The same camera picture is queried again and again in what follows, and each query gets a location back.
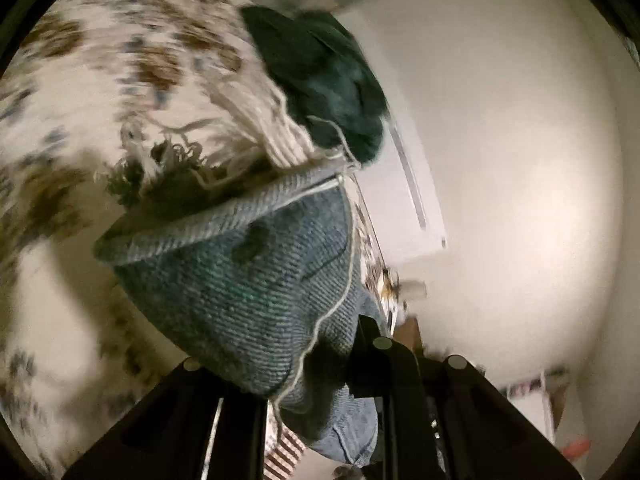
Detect floral printed blanket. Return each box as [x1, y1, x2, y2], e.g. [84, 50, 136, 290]
[0, 0, 283, 480]

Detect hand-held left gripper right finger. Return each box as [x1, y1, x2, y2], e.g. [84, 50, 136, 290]
[349, 315, 584, 480]

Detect dark green cloth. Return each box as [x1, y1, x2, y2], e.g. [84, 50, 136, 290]
[240, 5, 389, 167]

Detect blue denim pants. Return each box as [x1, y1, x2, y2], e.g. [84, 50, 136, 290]
[94, 77, 397, 467]

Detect red striped cloth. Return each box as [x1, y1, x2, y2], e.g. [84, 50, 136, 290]
[262, 401, 307, 480]

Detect white box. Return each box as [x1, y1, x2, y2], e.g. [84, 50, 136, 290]
[504, 369, 572, 443]

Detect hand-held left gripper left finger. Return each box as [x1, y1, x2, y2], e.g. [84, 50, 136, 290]
[64, 356, 272, 480]

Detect brown cardboard box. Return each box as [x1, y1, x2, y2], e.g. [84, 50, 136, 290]
[394, 317, 425, 357]

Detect white door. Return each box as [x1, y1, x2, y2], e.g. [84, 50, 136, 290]
[345, 77, 449, 263]

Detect red object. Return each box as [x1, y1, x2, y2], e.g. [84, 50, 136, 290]
[562, 436, 592, 458]

